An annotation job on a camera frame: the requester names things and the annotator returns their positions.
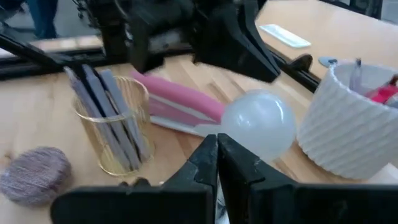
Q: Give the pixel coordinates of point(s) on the black chair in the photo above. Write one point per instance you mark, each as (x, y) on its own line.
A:
(363, 6)

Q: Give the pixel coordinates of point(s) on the grey marker pen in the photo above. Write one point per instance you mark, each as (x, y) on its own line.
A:
(97, 90)
(79, 90)
(114, 90)

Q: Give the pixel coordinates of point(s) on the pink item in cup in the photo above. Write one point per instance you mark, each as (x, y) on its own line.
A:
(384, 93)

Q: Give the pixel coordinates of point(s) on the white rectangular plate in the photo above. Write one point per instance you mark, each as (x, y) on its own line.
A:
(284, 35)

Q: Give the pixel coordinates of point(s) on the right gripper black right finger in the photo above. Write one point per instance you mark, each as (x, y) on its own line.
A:
(295, 205)

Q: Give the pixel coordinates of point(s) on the white round lightbulb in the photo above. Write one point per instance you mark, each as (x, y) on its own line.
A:
(258, 124)

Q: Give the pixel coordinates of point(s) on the person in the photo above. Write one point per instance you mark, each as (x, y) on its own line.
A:
(43, 15)

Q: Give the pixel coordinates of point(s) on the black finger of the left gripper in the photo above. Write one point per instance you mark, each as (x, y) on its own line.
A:
(227, 40)
(144, 46)

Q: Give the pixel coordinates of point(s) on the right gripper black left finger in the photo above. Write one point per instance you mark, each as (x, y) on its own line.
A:
(155, 205)

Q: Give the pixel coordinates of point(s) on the tan wooden desk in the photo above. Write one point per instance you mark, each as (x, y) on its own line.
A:
(326, 25)

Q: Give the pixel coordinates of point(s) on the white ribbed cup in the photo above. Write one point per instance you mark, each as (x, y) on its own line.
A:
(342, 133)

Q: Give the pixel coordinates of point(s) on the translucent grey pen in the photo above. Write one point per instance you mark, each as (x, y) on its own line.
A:
(356, 76)

